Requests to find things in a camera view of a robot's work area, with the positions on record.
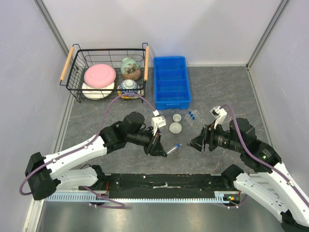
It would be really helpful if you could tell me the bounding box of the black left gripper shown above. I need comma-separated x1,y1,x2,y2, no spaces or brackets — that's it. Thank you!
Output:
127,127,168,158

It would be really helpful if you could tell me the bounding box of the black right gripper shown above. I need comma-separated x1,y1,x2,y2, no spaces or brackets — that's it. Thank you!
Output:
186,119,243,152

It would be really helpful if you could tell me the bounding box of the clear acrylic test tube rack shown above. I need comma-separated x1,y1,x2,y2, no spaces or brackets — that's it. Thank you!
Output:
184,110,206,134

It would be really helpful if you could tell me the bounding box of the white ceramic crucible cup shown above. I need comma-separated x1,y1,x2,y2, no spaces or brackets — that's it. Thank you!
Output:
172,114,182,123

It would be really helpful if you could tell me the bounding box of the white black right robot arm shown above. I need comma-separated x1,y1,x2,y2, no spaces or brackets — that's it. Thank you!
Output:
188,118,309,232

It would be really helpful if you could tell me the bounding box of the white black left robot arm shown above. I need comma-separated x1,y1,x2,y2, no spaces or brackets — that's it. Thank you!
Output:
25,112,167,201

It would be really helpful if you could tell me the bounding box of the white ceramic evaporating dish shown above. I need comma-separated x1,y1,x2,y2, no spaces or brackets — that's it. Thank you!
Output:
169,122,182,134

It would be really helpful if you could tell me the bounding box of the blue plastic compartment bin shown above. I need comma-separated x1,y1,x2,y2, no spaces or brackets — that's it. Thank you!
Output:
153,56,192,110

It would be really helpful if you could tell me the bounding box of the yellow plate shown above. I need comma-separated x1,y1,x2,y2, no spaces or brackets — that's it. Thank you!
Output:
118,92,137,100

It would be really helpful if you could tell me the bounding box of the blue white patterned bowl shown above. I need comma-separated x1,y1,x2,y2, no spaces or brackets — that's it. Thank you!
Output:
117,79,144,98

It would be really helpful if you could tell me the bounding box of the green floral ceramic bowl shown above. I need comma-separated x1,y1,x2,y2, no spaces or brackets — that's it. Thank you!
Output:
121,57,141,81

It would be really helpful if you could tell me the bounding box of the white ceramic bowl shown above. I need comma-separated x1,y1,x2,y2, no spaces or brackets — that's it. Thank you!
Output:
82,82,115,100

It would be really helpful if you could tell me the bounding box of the pink ceramic plate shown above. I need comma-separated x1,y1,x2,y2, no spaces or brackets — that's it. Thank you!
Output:
84,64,116,88

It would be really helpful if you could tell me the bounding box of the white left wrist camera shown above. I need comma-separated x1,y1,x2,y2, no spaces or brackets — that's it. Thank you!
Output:
151,110,167,135

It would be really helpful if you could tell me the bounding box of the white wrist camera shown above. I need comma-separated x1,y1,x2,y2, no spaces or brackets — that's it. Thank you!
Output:
151,110,167,135
210,106,227,128

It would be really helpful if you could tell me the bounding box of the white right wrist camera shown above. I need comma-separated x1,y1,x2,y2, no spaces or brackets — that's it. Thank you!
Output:
210,106,227,128

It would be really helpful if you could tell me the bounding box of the light blue cable duct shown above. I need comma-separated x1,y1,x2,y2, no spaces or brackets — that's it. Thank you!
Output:
44,191,237,203

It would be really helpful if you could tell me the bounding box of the black wire basket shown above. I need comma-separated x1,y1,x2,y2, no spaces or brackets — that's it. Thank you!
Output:
59,43,150,102

